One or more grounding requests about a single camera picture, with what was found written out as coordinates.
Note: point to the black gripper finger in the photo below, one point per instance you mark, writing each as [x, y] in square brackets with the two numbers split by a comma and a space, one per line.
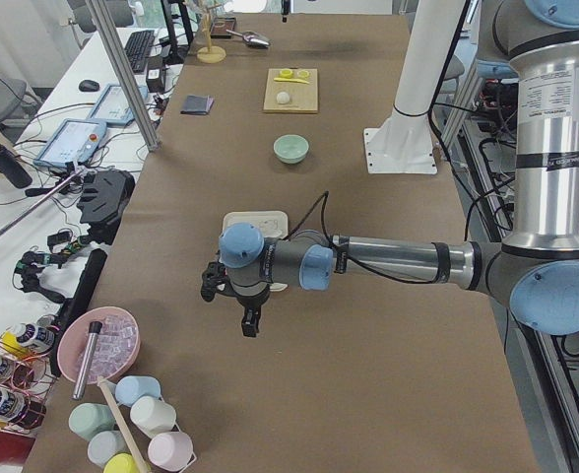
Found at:
[285, 10]

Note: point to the white bun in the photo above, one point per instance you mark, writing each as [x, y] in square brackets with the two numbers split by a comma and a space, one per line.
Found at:
[283, 98]

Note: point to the pink bowl of ice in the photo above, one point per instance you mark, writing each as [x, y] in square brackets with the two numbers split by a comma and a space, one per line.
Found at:
[117, 345]

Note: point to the mint green bowl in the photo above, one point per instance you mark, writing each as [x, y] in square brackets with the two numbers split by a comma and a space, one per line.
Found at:
[291, 149]

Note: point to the metal scoop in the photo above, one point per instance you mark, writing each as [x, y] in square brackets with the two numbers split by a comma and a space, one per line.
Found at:
[252, 39]

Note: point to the dark brown tray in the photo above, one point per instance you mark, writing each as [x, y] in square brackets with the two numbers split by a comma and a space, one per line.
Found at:
[221, 27]

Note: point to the wooden mug tree stand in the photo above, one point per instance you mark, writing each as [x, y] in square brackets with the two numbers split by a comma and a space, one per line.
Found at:
[210, 54]

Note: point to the wooden cutting board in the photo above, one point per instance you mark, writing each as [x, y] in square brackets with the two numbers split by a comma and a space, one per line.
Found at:
[304, 98]

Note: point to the cream serving tray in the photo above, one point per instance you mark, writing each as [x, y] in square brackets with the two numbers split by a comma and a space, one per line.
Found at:
[244, 233]

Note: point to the white cup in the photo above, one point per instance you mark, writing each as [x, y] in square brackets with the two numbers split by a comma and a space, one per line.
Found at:
[153, 416]

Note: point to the blue cup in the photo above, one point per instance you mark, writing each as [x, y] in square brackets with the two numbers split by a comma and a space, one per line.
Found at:
[131, 388]

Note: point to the black box with label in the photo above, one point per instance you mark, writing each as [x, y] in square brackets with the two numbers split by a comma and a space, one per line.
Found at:
[155, 74]

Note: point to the black keyboard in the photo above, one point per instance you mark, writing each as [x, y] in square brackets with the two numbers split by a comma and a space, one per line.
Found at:
[137, 49]

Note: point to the pink cup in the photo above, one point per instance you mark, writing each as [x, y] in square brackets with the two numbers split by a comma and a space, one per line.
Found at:
[171, 451]

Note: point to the metal cylinder muddler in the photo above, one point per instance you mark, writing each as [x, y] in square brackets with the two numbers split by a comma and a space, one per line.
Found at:
[87, 360]

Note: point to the black bar device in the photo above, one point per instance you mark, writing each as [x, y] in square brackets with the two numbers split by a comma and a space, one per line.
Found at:
[76, 306]

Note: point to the wooden cup rack rod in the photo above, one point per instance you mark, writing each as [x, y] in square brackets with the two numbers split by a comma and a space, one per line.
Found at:
[139, 460]

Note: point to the mint green cup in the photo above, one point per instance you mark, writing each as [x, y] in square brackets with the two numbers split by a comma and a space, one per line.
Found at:
[89, 419]

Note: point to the yellow cup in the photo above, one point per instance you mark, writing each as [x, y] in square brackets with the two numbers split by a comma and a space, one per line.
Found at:
[121, 463]

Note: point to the grey cup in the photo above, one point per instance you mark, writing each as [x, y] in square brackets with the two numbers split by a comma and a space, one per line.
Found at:
[104, 445]

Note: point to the far teach pendant tablet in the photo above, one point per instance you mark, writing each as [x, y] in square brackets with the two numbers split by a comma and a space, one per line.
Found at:
[112, 107]

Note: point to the teach pendant tablet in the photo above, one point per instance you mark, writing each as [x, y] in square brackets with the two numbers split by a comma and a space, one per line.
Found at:
[73, 143]
[112, 107]

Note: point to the black computer mouse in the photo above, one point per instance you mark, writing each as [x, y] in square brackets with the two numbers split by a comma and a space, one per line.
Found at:
[88, 86]

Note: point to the yellow capped sauce bottle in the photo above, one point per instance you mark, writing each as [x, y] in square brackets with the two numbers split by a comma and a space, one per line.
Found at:
[25, 340]

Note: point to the near teach pendant tablet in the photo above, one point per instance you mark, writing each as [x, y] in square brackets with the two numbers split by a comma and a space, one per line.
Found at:
[73, 143]

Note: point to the red box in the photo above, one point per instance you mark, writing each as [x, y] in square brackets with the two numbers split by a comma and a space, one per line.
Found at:
[14, 449]

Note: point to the black water bottle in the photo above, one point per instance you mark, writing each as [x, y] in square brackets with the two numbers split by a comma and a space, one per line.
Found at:
[12, 170]

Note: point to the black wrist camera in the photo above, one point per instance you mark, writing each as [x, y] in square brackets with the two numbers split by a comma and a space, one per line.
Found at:
[215, 281]

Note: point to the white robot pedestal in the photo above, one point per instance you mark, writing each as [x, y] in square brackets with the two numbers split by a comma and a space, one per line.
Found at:
[403, 143]

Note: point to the aluminium frame post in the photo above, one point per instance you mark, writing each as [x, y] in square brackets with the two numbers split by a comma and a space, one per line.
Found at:
[123, 71]

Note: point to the black gripper mount block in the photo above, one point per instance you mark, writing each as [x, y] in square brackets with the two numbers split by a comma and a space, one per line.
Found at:
[105, 195]

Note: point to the copper wire bottle rack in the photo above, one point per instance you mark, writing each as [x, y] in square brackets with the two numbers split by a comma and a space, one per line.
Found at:
[33, 379]

